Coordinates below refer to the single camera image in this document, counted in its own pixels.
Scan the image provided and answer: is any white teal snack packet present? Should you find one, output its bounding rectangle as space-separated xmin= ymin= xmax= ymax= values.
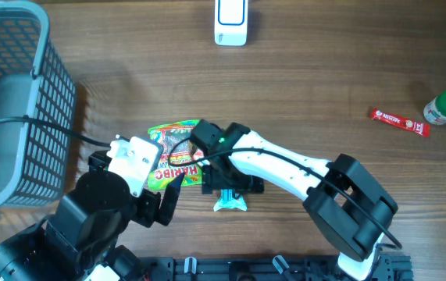
xmin=213 ymin=189 xmax=248 ymax=212

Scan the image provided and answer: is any white barcode scanner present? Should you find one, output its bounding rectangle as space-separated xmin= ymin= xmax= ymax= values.
xmin=214 ymin=0 xmax=248 ymax=47

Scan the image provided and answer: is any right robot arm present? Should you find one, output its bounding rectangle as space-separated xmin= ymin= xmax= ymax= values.
xmin=189 ymin=119 xmax=401 ymax=280

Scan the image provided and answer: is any Haribo gummy candy bag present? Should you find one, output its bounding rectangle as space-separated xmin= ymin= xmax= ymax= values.
xmin=148 ymin=119 xmax=204 ymax=190

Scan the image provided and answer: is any green lid jar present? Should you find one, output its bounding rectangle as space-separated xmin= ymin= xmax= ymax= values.
xmin=423 ymin=91 xmax=446 ymax=125

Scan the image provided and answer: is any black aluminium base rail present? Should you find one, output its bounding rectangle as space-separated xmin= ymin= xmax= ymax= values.
xmin=141 ymin=254 xmax=414 ymax=281

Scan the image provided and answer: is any grey plastic mesh basket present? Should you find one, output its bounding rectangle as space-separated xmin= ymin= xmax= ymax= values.
xmin=0 ymin=1 xmax=77 ymax=208

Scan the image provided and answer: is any small red item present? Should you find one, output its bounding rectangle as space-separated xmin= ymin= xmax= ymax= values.
xmin=371 ymin=108 xmax=430 ymax=137

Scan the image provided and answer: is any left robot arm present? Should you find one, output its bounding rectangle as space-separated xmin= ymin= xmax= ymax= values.
xmin=0 ymin=151 xmax=185 ymax=280

